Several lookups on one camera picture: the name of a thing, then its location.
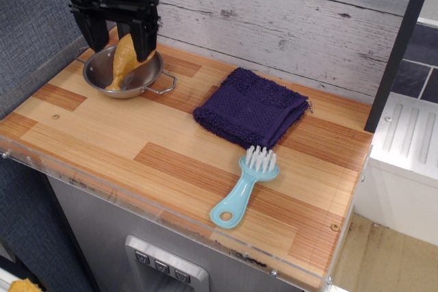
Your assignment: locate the silver dispenser button panel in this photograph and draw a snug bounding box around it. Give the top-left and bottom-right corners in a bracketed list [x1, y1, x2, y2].
[125, 235, 210, 291]

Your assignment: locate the white toy sink drainboard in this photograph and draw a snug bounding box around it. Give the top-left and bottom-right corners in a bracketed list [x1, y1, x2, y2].
[371, 92, 437, 179]

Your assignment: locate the yellow object bottom left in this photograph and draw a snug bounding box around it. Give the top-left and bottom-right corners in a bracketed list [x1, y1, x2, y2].
[8, 279, 42, 292]

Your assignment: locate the metal bowl with handles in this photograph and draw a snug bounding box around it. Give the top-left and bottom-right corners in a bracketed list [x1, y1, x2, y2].
[75, 45, 177, 99]

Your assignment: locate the light blue dish brush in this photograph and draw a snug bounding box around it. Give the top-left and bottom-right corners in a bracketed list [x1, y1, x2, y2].
[210, 146, 279, 229]

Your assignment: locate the clear acrylic table edge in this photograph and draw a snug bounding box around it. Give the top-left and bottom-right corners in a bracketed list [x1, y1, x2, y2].
[1, 137, 333, 291]

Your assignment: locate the purple folded towel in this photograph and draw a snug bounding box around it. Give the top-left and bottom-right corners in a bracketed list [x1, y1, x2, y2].
[193, 68, 309, 149]

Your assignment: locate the brown plastic chicken drumstick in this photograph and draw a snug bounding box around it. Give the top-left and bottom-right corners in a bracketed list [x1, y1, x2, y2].
[105, 34, 156, 91]

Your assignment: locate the black right frame post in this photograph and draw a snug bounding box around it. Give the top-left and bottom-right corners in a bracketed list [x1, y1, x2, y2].
[364, 0, 425, 133]

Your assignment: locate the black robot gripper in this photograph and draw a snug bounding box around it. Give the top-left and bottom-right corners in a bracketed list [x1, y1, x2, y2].
[70, 0, 159, 62]

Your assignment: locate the grey toy fridge cabinet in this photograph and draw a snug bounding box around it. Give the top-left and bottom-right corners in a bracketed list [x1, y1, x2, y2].
[49, 177, 329, 291]

